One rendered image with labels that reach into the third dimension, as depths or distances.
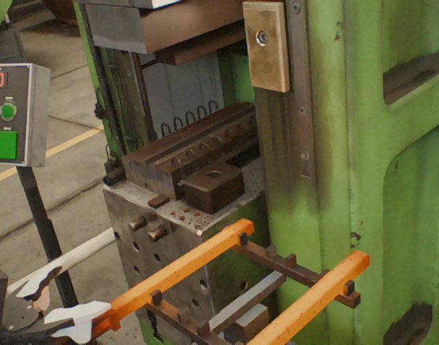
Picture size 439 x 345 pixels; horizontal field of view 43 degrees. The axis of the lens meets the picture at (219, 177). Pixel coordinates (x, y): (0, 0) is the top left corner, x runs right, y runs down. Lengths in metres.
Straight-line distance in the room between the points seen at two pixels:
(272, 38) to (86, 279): 1.90
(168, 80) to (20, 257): 1.74
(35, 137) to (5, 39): 5.07
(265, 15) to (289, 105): 0.18
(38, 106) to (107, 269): 1.31
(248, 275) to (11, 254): 1.95
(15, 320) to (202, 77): 1.01
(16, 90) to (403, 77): 1.00
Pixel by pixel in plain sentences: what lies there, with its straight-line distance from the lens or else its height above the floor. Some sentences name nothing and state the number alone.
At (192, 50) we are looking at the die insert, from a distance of 1.33.
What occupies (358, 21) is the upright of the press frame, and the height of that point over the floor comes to 1.32.
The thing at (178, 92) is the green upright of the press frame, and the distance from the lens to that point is 1.61.
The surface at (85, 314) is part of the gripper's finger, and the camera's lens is 0.84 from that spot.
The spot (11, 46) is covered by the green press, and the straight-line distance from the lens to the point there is 6.71.
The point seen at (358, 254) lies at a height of 0.98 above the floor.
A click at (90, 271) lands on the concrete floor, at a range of 2.81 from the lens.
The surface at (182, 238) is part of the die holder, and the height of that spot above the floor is 0.87.
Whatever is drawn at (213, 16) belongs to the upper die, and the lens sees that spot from 1.31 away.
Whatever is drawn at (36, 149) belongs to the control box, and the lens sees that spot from 1.64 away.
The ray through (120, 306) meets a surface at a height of 0.98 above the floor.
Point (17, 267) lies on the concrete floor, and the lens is 3.03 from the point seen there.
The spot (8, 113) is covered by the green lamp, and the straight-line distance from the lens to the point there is 1.65.
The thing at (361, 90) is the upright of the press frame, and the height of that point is 1.20.
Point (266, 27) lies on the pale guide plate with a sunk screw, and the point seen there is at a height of 1.31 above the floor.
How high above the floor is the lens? 1.57
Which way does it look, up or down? 28 degrees down
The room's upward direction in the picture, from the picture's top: 9 degrees counter-clockwise
